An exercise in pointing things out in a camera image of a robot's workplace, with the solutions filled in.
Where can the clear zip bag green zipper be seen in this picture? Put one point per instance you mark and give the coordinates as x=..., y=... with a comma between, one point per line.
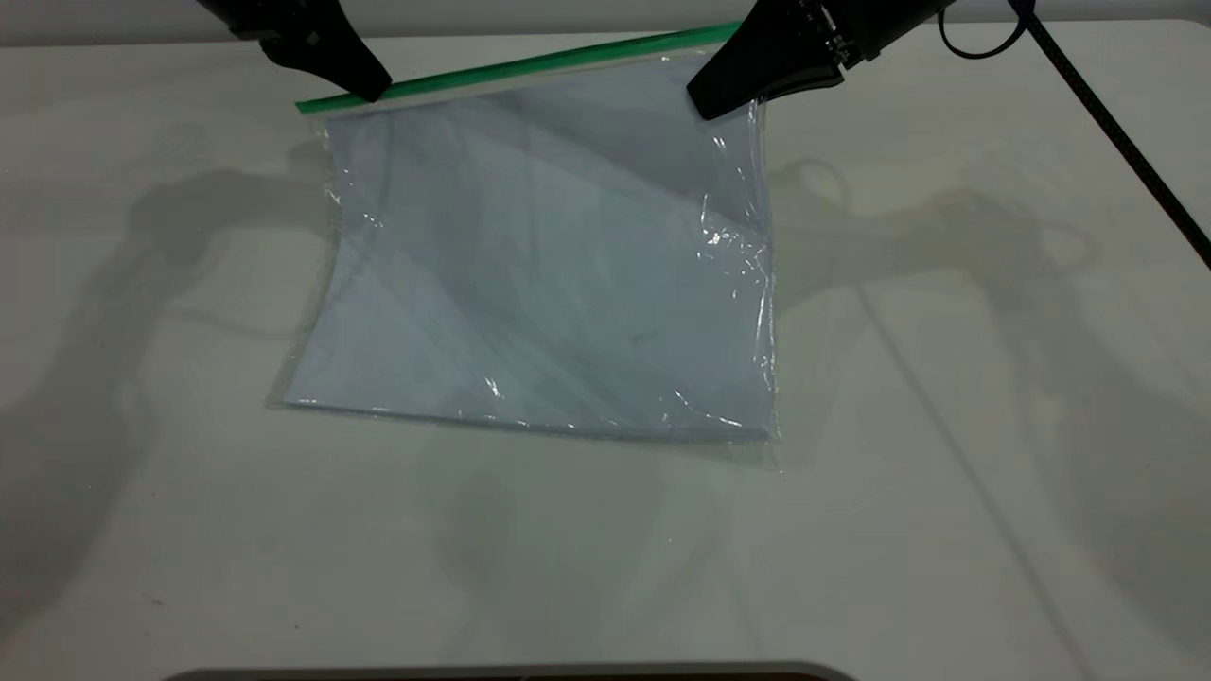
x=549, y=265

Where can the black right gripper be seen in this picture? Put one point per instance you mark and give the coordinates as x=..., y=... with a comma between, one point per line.
x=889, y=24

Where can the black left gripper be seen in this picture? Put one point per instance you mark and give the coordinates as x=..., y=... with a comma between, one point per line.
x=274, y=14

